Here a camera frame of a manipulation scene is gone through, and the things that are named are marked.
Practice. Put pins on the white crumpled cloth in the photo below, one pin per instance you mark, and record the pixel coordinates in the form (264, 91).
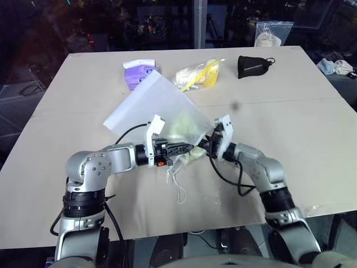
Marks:
(343, 66)

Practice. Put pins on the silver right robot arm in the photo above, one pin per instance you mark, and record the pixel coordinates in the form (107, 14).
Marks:
(267, 167)

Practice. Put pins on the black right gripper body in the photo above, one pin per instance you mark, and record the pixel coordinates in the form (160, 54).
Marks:
(215, 143)

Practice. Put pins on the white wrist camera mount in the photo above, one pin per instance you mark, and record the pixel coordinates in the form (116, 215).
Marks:
(157, 124)
(226, 131)

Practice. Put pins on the pale yellow-green towel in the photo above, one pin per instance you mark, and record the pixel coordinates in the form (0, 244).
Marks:
(196, 153)

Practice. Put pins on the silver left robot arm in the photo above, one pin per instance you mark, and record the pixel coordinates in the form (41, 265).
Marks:
(94, 167)

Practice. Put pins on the purple and white package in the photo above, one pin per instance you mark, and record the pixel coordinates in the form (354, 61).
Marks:
(138, 75)

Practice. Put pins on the clear bag with yellow items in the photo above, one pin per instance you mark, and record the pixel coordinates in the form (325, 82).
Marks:
(200, 74)

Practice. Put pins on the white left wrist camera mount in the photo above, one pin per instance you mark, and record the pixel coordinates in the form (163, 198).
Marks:
(157, 124)

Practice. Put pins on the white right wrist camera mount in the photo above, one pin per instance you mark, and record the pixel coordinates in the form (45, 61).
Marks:
(226, 131)

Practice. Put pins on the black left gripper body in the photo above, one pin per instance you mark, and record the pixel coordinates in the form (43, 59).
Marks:
(163, 152)

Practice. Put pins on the light blue cloth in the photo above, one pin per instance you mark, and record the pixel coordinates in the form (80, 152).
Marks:
(326, 67)

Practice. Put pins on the clear zip bag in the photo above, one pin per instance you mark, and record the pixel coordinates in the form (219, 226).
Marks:
(272, 33)

